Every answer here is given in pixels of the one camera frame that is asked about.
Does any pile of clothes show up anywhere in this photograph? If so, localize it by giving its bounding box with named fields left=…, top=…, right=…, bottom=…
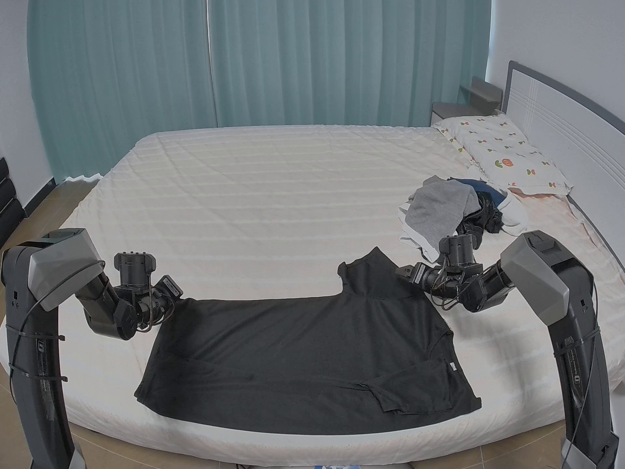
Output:
left=398, top=175, right=526, bottom=263

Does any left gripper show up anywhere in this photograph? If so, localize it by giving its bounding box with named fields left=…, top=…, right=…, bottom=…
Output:
left=139, top=274, right=184, bottom=322

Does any grey bedside table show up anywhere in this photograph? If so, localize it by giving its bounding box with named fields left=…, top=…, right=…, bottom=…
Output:
left=431, top=77, right=504, bottom=127

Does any bed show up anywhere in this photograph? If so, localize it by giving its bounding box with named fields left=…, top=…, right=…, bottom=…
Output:
left=46, top=59, right=625, bottom=451

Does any black T-shirt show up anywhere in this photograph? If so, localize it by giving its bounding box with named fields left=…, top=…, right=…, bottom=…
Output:
left=134, top=246, right=483, bottom=432

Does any white printed pillow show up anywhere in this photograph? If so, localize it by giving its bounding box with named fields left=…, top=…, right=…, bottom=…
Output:
left=432, top=113, right=573, bottom=197

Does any black chest of drawers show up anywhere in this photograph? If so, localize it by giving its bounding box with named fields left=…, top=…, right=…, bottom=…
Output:
left=0, top=157, right=28, bottom=236

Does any blue-green curtain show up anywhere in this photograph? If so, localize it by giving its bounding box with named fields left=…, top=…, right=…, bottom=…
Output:
left=27, top=0, right=218, bottom=183
left=207, top=0, right=492, bottom=129

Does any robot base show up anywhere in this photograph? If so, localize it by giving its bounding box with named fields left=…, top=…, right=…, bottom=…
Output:
left=242, top=462, right=406, bottom=469

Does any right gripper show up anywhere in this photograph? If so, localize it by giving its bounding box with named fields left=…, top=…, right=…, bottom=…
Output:
left=395, top=262, right=448, bottom=293

